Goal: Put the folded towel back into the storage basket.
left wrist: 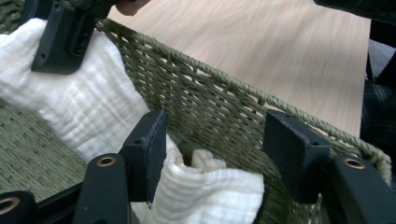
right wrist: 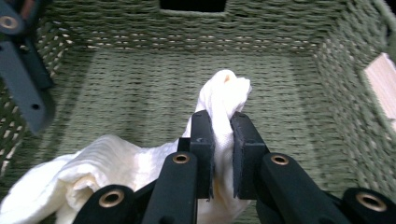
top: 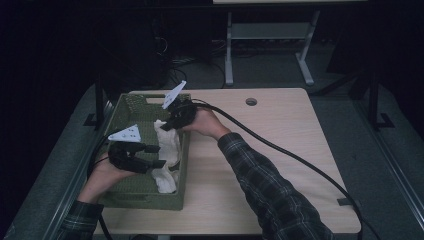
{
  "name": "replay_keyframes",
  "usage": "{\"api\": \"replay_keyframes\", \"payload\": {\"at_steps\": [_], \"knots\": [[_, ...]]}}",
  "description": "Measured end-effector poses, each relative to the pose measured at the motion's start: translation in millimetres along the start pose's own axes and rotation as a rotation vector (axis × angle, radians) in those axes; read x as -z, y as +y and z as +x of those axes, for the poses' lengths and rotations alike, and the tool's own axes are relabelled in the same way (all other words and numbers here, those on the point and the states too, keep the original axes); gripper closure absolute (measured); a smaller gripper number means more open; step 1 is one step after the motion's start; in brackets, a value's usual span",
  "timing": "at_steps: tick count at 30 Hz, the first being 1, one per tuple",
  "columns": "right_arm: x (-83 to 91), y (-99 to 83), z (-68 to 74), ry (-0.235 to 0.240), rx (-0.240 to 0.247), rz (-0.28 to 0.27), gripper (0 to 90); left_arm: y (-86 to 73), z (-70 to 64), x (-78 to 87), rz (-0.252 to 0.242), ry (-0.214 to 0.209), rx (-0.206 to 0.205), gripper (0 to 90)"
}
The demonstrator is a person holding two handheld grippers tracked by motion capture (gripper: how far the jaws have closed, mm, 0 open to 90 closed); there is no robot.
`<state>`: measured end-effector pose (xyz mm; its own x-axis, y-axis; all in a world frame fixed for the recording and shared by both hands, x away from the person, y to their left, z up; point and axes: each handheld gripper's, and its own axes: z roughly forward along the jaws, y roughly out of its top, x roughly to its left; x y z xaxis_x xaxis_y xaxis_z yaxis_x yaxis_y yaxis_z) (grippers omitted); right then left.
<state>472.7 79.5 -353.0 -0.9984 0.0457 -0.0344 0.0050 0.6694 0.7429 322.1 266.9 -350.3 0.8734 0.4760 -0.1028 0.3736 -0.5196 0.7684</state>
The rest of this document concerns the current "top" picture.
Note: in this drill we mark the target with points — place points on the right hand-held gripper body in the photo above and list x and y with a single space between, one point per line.
183 113

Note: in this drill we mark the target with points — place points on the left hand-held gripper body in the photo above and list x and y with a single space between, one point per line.
125 156

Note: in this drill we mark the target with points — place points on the white bear print cloth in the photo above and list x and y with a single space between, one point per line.
168 146

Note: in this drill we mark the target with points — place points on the green woven basket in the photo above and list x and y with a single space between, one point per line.
140 186

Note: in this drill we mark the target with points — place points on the person's right hand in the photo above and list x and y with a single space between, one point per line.
206 125

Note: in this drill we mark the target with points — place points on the person's left hand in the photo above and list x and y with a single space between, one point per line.
100 180

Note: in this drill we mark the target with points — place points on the black tape strip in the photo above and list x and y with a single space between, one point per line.
345 201

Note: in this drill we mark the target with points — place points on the black stand post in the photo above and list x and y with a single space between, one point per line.
99 100
374 100

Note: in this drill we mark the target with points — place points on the aluminium rail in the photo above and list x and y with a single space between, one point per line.
396 173
66 196

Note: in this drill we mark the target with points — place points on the white metal table frame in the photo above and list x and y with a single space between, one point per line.
266 31

